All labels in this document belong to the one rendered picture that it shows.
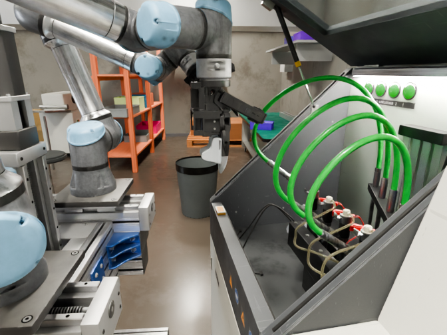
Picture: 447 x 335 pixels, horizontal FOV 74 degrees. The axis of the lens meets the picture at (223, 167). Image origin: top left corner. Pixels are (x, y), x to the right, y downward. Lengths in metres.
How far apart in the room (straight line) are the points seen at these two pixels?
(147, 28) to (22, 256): 0.40
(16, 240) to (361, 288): 0.56
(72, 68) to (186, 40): 0.66
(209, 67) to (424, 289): 0.55
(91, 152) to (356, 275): 0.83
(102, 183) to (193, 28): 0.66
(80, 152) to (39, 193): 0.19
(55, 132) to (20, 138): 5.11
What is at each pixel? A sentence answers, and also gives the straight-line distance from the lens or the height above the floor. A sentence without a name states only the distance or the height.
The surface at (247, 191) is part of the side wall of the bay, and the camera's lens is 1.18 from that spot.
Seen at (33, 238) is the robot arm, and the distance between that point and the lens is 0.50.
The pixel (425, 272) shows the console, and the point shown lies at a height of 1.11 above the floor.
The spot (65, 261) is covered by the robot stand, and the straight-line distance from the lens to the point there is 0.76.
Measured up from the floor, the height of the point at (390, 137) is 1.31.
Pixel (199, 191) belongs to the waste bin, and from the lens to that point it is 2.97.
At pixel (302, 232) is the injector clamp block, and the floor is 0.98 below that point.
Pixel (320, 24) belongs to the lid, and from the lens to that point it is 1.15.
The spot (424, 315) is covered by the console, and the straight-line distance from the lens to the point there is 0.63.
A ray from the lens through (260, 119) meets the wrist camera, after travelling 0.68.
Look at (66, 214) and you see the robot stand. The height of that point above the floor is 0.98.
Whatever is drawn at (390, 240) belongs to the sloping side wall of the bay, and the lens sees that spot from 0.61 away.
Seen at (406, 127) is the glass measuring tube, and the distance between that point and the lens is 0.98.
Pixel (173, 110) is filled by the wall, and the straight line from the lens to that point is 7.11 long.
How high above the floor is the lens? 1.43
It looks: 18 degrees down
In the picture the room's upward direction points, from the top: straight up
